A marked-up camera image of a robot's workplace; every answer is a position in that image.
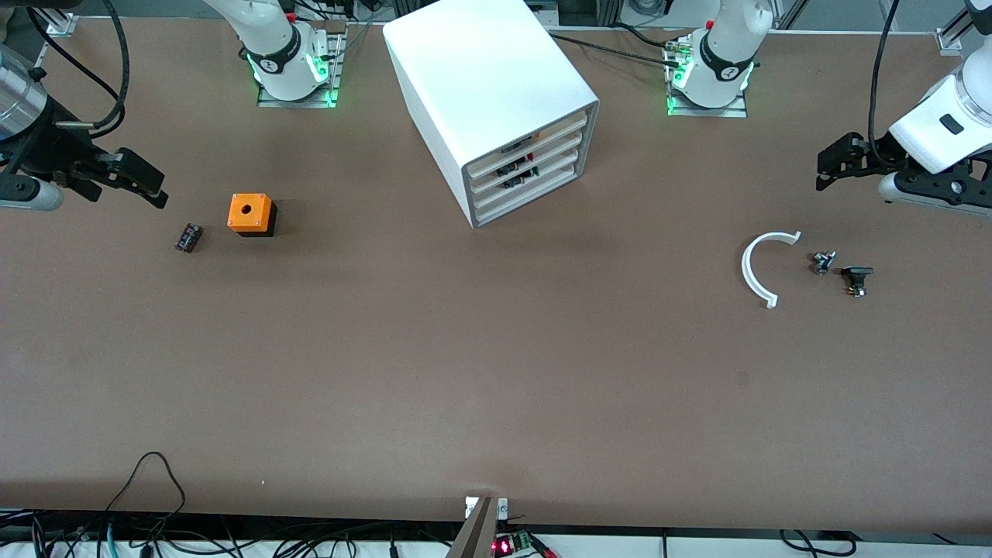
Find white plastic drawer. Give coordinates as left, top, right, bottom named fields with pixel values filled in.
left=467, top=113, right=590, bottom=177
left=470, top=144, right=587, bottom=205
left=472, top=160, right=586, bottom=221
left=469, top=129, right=588, bottom=191

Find black button holder component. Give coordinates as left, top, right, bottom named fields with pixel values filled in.
left=841, top=265, right=875, bottom=298

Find white drawer cabinet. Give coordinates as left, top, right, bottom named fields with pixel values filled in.
left=382, top=0, right=601, bottom=229

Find orange box with hole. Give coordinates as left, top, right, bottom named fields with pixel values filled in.
left=227, top=193, right=277, bottom=238

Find white curved plastic arc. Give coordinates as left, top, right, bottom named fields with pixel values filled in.
left=741, top=230, right=802, bottom=309

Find circuit board with red LED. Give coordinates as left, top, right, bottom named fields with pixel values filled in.
left=491, top=529, right=537, bottom=557

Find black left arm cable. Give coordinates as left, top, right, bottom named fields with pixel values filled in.
left=868, top=0, right=901, bottom=167

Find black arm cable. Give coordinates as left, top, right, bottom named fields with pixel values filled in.
left=27, top=0, right=131, bottom=133
left=868, top=0, right=901, bottom=167

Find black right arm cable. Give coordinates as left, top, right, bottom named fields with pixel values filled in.
left=27, top=0, right=131, bottom=133

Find black cable on table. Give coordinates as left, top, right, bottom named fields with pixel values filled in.
left=545, top=29, right=687, bottom=71

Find thin looped black cable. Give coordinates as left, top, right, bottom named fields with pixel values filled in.
left=103, top=451, right=187, bottom=516

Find tangled black cable bundle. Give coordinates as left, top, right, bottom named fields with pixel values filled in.
left=0, top=508, right=466, bottom=558

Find black coiled cable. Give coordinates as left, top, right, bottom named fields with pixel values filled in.
left=779, top=529, right=853, bottom=557

